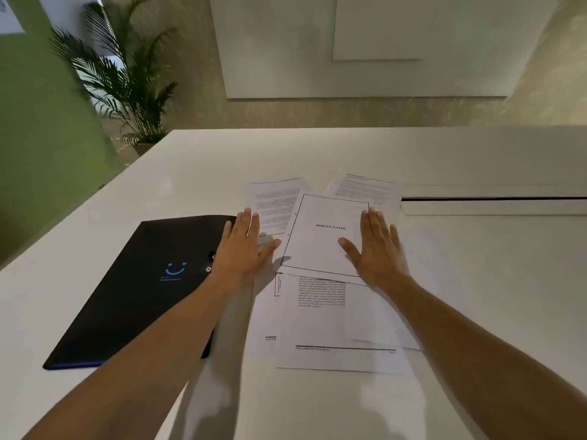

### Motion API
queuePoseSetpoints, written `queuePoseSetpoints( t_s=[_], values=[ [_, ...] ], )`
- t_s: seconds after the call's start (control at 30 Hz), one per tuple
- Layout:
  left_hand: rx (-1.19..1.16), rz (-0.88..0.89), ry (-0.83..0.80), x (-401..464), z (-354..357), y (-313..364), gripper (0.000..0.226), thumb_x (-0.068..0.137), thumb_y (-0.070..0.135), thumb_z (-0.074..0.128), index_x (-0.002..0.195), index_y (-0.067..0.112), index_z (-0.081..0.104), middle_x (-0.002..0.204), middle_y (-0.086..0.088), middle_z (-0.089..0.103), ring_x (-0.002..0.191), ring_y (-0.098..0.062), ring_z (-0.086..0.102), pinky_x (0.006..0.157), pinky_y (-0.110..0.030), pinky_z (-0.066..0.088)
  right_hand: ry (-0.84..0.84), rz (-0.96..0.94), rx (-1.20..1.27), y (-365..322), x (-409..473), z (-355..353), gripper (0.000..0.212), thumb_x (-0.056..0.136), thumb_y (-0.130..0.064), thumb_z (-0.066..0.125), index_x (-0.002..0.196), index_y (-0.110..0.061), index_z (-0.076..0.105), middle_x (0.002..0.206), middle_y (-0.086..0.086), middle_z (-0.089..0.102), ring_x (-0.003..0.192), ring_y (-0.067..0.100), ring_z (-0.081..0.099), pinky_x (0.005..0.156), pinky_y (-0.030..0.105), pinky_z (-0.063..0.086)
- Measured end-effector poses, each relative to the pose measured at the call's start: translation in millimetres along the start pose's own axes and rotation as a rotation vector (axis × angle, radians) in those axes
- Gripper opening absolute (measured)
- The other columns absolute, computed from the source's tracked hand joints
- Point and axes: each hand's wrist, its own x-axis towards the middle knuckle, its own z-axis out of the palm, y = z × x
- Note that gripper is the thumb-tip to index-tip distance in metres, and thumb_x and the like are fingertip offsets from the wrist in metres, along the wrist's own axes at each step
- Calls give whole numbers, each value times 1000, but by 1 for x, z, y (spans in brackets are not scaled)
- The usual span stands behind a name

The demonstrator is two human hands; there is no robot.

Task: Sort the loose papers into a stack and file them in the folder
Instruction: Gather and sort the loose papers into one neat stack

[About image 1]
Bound table cable slot cover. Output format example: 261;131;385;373
400;184;587;218

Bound person's left hand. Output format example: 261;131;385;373
210;207;282;285

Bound person's left forearm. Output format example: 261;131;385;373
23;269;256;440

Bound person's right forearm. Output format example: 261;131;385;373
366;272;587;440

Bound person's right hand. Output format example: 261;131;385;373
338;207;410;288

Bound large white wall board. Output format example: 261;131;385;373
209;0;563;100

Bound small white wall panel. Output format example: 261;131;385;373
332;0;432;62

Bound green palm plant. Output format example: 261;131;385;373
49;0;180;147

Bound black folder with smiley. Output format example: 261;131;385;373
42;214;237;371

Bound white wall notice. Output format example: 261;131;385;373
0;0;24;36

